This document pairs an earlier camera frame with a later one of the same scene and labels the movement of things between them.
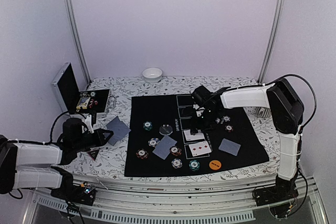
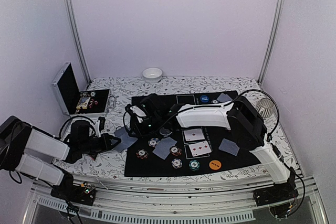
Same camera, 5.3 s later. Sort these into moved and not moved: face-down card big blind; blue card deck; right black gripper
Moved: blue card deck; right black gripper
Not moved: face-down card big blind
